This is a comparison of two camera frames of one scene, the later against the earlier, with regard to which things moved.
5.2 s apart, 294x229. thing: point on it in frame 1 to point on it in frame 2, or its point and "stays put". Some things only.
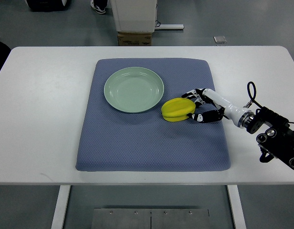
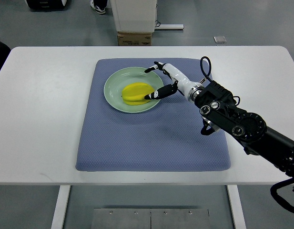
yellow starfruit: (177, 109) to (134, 93)
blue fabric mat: (116, 140) stays put
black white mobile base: (45, 5) stays put
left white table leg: (63, 195) stays put
